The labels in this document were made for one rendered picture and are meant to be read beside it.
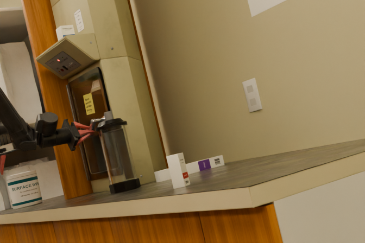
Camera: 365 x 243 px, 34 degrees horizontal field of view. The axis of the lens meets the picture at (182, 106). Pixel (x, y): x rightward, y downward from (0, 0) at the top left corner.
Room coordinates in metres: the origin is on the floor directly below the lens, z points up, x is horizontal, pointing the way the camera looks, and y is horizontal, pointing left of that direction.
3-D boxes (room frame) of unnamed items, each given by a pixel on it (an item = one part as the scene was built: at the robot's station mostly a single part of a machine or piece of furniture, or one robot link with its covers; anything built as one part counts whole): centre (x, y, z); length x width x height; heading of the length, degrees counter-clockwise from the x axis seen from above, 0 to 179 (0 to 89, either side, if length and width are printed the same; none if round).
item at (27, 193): (2.67, 0.77, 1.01); 0.13 x 0.13 x 0.15
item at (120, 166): (2.01, 0.25, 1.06); 0.11 x 0.11 x 0.21
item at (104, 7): (2.34, 0.23, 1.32); 0.32 x 0.25 x 0.77; 34
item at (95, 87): (2.26, 0.34, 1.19); 0.30 x 0.01 x 0.40; 33
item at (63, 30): (2.20, 0.36, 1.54); 0.05 x 0.05 x 0.06; 34
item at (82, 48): (2.23, 0.38, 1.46); 0.32 x 0.12 x 0.10; 34
